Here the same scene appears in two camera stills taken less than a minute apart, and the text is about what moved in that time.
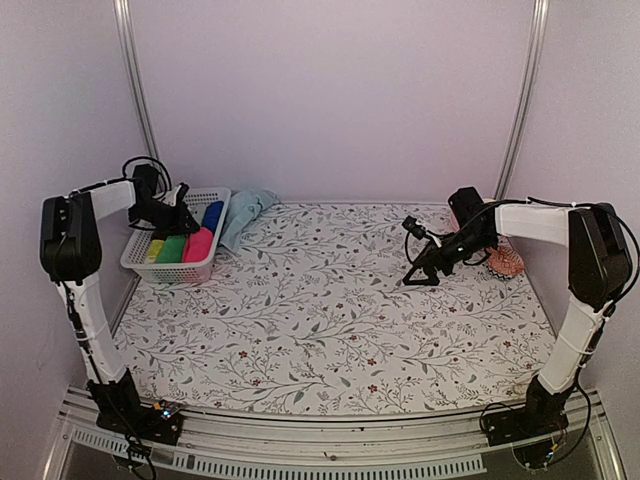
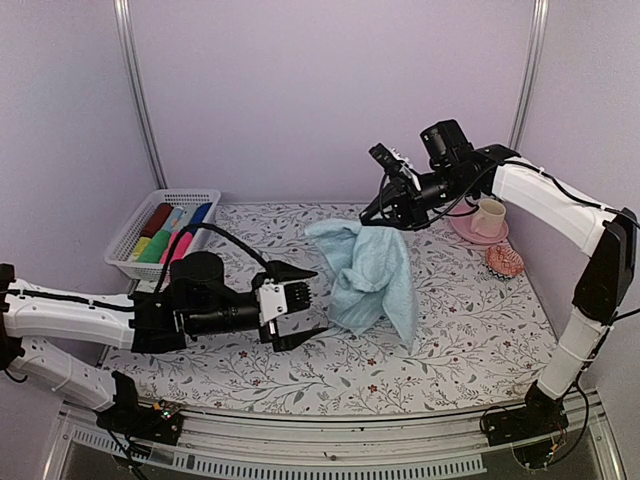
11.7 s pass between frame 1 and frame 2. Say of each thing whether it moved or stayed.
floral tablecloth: stayed
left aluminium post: stayed
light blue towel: moved
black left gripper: moved
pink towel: moved
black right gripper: moved
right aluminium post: stayed
